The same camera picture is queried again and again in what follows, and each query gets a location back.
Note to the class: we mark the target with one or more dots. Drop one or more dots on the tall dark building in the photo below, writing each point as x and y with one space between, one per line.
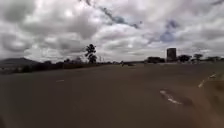
171 54

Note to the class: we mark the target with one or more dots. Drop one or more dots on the distant hill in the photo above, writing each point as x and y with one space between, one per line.
16 61

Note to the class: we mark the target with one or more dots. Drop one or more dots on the tall dark tree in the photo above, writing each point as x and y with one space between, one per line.
90 53

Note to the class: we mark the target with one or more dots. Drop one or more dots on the row of dark bushes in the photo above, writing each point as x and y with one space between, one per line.
50 65

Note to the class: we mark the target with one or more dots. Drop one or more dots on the row of trees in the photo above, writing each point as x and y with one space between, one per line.
196 58

